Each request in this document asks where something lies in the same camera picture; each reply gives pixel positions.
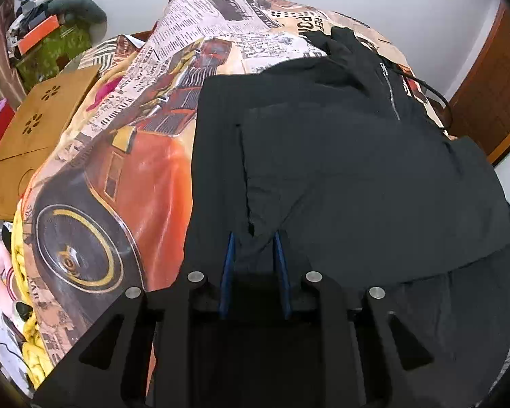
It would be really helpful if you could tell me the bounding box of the black zip hoodie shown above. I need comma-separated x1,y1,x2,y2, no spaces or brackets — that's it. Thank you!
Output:
185,28,510,407

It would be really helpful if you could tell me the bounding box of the newspaper print bed cover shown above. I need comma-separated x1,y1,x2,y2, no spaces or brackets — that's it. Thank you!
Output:
12,0,456,366

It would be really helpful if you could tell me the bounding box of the brown wooden lap desk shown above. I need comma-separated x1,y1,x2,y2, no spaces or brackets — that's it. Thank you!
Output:
0,65,100,221

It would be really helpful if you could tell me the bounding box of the orange box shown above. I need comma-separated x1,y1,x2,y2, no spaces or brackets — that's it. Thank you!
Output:
18,15,60,55

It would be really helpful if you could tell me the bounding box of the dark green pillow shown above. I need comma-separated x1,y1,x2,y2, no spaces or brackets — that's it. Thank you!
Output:
46,0,107,25

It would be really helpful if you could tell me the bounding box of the brown wooden door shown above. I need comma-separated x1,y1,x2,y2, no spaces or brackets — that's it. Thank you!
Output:
449,4,510,164

